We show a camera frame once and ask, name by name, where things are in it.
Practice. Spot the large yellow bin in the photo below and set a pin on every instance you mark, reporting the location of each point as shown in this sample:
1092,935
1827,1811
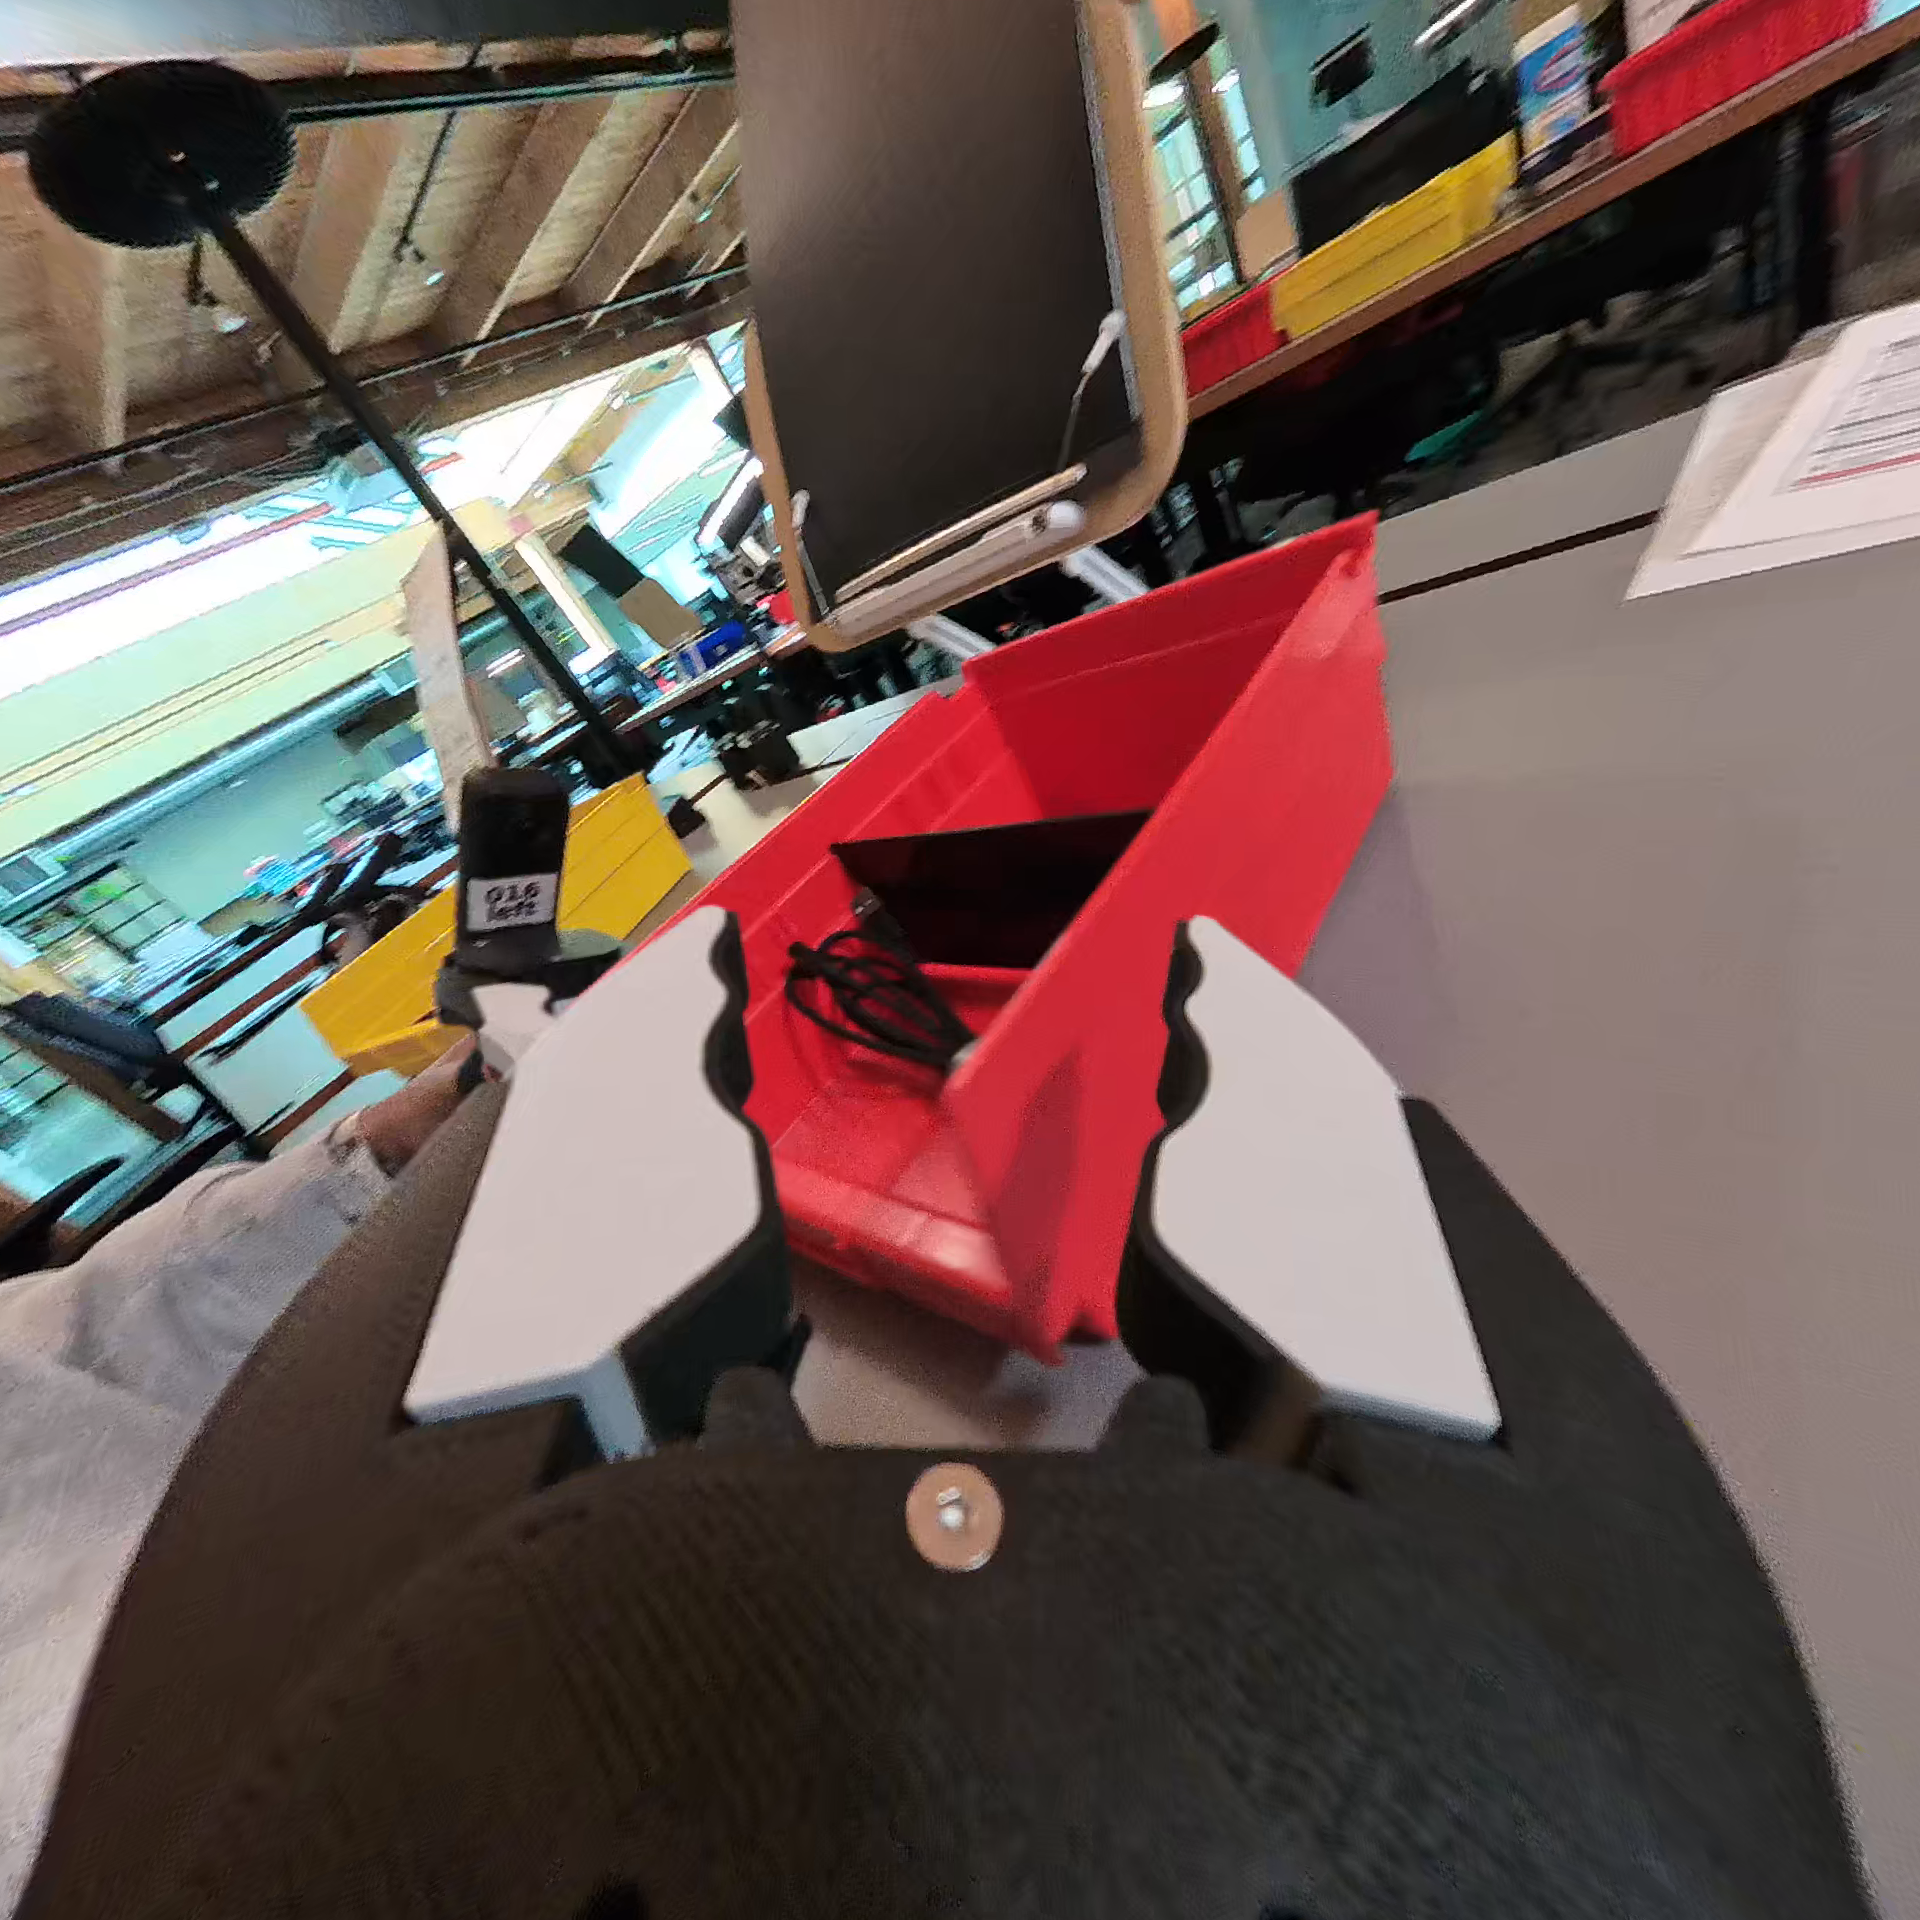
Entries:
601,870

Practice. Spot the wooden wall shelf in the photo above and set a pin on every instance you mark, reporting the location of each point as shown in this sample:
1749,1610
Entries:
1560,195

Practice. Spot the red plastic bin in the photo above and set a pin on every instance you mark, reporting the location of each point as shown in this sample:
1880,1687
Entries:
1230,780

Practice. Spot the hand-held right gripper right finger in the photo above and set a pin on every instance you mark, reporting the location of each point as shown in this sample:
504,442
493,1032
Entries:
1306,1200

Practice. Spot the wipes canister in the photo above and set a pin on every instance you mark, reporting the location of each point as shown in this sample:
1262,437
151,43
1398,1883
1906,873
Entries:
1553,91

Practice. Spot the grey desk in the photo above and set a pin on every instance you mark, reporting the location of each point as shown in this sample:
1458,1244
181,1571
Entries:
1650,930

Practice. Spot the yellow shelf bin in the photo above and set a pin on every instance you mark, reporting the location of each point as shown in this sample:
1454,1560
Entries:
1396,248

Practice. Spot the person's left forearm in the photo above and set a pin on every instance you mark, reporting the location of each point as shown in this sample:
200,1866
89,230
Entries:
135,1320

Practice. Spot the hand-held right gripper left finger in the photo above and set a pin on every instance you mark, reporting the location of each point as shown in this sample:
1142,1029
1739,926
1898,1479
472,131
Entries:
601,1186

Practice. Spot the person's left hand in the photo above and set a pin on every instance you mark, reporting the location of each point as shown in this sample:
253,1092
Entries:
423,1119

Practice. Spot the small red shelf bin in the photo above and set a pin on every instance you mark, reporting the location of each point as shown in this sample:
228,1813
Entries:
1230,338

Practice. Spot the black bin divider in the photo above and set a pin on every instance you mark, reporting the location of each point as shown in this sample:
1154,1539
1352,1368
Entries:
1006,886

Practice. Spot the white tablet stand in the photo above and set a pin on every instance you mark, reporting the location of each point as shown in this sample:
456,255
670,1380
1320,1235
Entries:
946,562

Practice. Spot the paper sheet in plastic sleeve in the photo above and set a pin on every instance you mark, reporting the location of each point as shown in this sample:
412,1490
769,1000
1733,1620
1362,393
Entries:
1800,451

